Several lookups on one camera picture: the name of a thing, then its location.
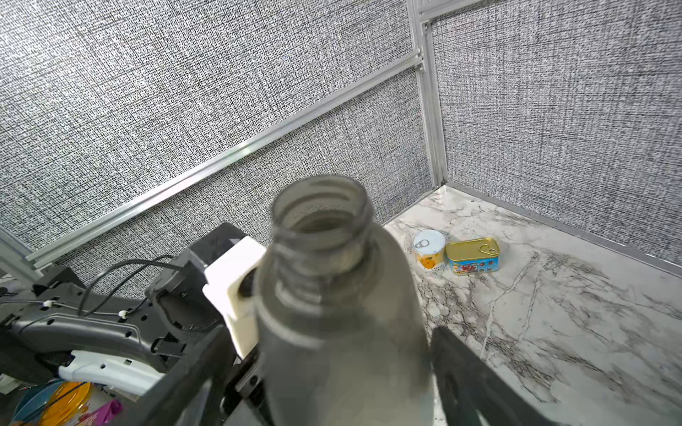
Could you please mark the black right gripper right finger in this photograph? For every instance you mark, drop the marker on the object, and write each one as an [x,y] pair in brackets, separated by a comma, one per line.
[472,393]

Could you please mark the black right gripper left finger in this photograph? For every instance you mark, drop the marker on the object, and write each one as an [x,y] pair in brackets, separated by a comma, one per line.
[192,392]

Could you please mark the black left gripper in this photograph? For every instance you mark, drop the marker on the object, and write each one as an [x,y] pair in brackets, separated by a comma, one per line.
[176,294]

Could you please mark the grey translucent bottle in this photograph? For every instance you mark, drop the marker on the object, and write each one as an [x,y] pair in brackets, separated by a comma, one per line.
[341,330]

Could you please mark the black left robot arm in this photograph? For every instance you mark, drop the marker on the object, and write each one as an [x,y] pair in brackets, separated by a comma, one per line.
[42,337]

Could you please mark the colourful items beyond table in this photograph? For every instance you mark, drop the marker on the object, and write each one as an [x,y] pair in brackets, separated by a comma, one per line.
[69,403]

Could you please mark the gold rectangular tin can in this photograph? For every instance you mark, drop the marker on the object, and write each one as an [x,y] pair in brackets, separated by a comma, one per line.
[473,256]

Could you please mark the round white-lid can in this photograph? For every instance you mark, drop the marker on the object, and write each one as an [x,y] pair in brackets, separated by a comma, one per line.
[429,246]

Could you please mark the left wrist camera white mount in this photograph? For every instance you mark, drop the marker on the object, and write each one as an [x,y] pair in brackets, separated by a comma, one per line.
[224,279]

